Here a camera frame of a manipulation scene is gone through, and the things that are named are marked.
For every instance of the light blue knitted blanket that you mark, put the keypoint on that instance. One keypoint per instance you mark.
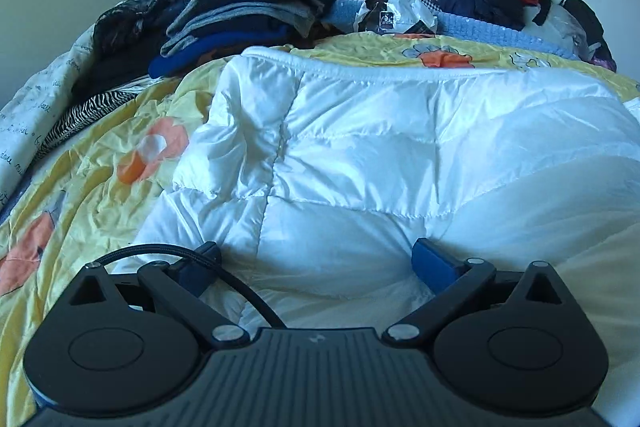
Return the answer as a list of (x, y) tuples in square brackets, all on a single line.
[(341, 15)]

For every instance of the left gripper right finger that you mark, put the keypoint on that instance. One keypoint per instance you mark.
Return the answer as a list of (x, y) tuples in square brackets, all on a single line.
[(454, 283)]

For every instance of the yellow cartoon bedsheet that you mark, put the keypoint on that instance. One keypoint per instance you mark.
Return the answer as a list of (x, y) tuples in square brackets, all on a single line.
[(93, 197)]

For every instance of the white printed quilt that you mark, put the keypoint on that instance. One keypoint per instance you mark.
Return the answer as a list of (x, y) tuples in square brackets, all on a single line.
[(29, 116)]

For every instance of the white quilted duvet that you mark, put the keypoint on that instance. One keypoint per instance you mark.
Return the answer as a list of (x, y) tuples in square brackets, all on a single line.
[(316, 179)]

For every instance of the dark folded clothes pile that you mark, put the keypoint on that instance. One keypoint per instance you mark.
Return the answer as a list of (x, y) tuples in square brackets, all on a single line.
[(160, 38)]

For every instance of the black white plastic bag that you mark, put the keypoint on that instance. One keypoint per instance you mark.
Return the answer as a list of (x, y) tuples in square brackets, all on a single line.
[(396, 17)]

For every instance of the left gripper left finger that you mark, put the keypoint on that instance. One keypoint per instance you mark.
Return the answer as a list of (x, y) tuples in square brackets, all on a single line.
[(176, 288)]

